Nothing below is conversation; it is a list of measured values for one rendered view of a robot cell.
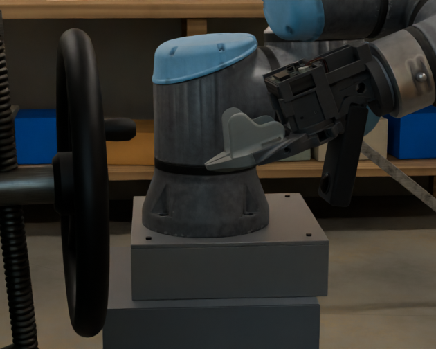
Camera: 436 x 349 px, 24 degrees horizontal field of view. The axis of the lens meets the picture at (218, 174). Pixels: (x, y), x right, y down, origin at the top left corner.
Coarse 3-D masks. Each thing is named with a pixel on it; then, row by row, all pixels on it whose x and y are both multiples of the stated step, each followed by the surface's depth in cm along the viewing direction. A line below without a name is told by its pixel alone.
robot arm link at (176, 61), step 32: (160, 64) 142; (192, 64) 138; (224, 64) 138; (256, 64) 143; (160, 96) 142; (192, 96) 139; (224, 96) 139; (256, 96) 141; (160, 128) 143; (192, 128) 140; (160, 160) 145; (192, 160) 141
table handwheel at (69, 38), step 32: (64, 32) 93; (64, 64) 87; (96, 64) 87; (64, 96) 103; (96, 96) 84; (64, 128) 105; (96, 128) 82; (64, 160) 93; (96, 160) 82; (0, 192) 92; (32, 192) 93; (64, 192) 92; (96, 192) 81; (64, 224) 106; (96, 224) 82; (64, 256) 105; (96, 256) 83; (96, 288) 84; (96, 320) 88
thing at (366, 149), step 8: (368, 152) 287; (376, 152) 287; (376, 160) 288; (384, 160) 288; (384, 168) 288; (392, 168) 289; (392, 176) 289; (400, 176) 289; (408, 184) 290; (416, 184) 290; (416, 192) 291; (424, 192) 291; (424, 200) 291; (432, 200) 291; (432, 208) 292
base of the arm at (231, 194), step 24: (168, 168) 143; (192, 168) 141; (168, 192) 144; (192, 192) 142; (216, 192) 142; (240, 192) 143; (144, 216) 147; (168, 216) 143; (192, 216) 141; (216, 216) 141; (240, 216) 143; (264, 216) 146
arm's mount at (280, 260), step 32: (288, 224) 148; (160, 256) 139; (192, 256) 139; (224, 256) 140; (256, 256) 140; (288, 256) 140; (320, 256) 141; (160, 288) 140; (192, 288) 140; (224, 288) 141; (256, 288) 141; (288, 288) 141; (320, 288) 142
